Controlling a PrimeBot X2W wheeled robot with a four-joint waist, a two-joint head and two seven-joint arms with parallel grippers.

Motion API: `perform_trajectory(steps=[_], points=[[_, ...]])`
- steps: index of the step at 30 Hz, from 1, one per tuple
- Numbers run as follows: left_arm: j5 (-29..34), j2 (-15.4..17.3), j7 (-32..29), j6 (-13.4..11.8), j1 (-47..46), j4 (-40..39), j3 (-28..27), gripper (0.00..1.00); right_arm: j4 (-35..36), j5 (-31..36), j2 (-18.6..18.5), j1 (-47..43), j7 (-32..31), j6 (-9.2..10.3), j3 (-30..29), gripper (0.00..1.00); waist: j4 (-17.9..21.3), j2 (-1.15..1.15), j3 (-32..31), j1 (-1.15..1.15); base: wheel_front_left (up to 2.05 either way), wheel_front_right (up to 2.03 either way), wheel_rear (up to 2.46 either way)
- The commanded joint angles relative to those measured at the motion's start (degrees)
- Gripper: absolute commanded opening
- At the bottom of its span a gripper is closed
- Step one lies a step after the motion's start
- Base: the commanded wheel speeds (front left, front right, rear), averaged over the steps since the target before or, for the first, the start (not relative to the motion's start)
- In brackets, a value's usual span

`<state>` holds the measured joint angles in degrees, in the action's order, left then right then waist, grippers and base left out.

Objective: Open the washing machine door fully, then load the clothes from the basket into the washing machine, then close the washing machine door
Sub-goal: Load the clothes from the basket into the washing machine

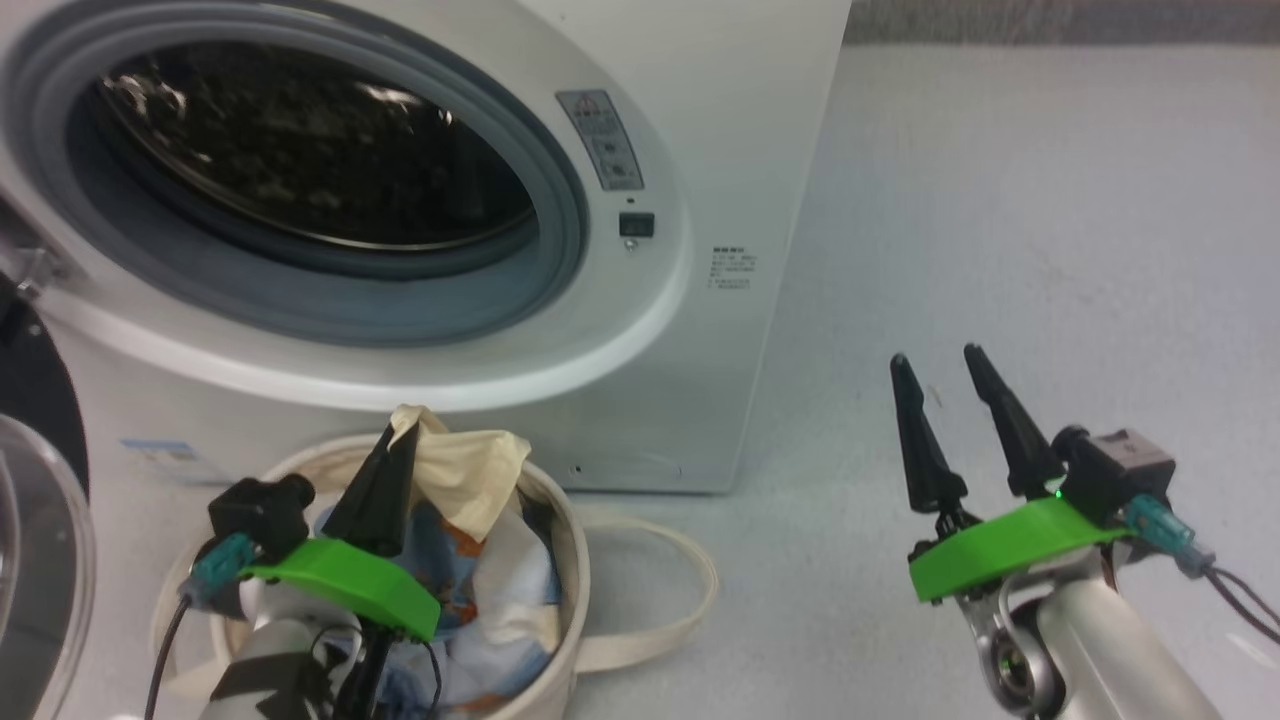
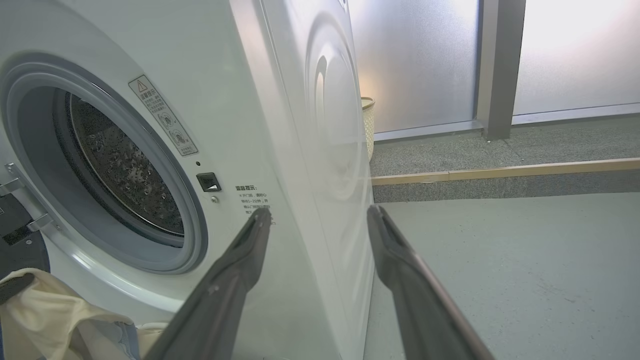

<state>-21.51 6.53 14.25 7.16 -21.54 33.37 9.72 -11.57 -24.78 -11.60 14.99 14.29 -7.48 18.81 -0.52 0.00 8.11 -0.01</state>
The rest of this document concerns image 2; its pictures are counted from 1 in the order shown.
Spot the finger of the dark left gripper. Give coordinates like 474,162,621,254
0,274,36,306

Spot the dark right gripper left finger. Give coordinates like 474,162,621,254
144,207,272,360

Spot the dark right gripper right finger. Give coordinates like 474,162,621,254
366,205,496,360

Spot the cream cloth garment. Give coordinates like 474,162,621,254
0,268,168,360

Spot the black round washer door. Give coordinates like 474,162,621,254
0,162,56,291

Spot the blue patterned garment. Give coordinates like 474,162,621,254
0,322,142,360

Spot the black door latch socket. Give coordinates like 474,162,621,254
196,172,222,193

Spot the cream woven wicker basket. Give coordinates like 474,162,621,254
361,96,376,161

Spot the white front-load washing machine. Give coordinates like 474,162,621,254
0,0,376,360

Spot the printed text label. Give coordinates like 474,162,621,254
235,185,277,226

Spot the wooden floor strip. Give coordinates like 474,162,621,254
371,157,640,187

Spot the steel washer drum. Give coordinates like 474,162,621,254
52,90,186,248

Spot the grey warning sticker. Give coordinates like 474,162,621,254
128,75,199,157

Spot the grey window frame pillar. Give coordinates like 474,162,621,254
475,0,527,141

